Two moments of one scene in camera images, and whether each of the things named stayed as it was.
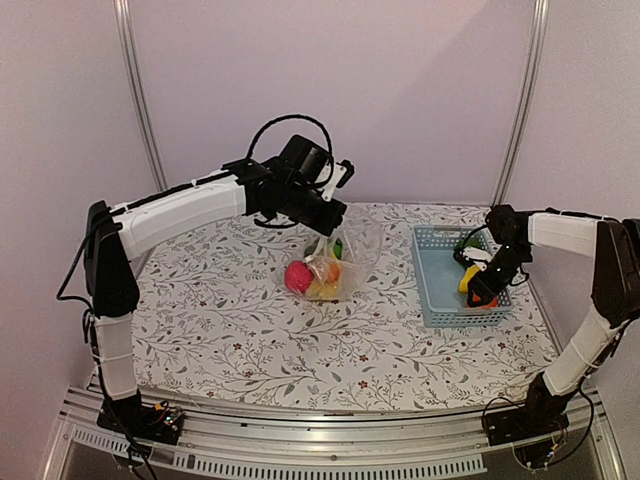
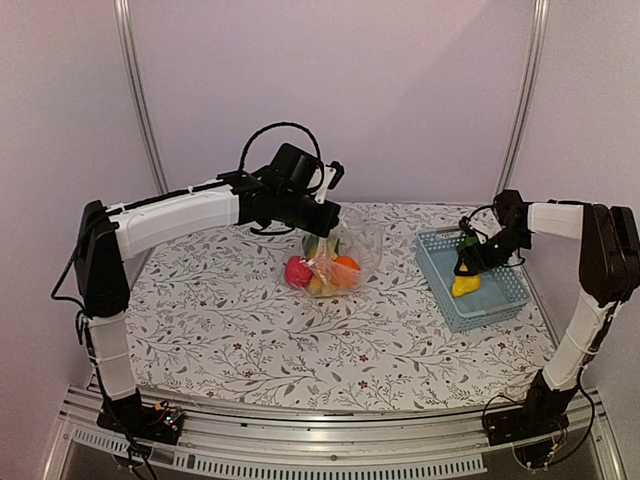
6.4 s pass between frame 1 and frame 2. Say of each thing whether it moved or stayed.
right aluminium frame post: stayed
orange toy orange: moved
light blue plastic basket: moved
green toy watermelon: moved
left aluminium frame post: stayed
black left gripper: stayed
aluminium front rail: stayed
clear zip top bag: stayed
